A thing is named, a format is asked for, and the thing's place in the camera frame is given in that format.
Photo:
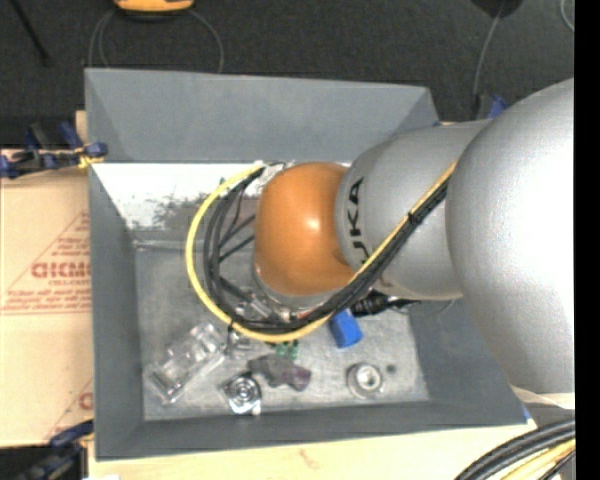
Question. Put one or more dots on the purple-grey lumpy toy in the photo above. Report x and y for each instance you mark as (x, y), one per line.
(280, 372)

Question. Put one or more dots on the shiny metal round disc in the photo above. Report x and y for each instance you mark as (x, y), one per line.
(241, 393)

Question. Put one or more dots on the blue cylinder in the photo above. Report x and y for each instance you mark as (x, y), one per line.
(346, 330)

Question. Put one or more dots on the clear plastic container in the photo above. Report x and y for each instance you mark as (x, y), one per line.
(187, 360)

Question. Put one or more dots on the grey round cap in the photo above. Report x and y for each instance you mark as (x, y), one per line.
(365, 379)

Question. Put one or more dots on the grey metal bin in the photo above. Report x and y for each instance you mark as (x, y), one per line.
(180, 118)

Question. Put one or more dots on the brown cardboard board, red print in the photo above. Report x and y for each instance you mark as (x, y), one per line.
(40, 338)

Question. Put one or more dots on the black cylinder on white bracket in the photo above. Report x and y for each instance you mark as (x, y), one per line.
(377, 305)

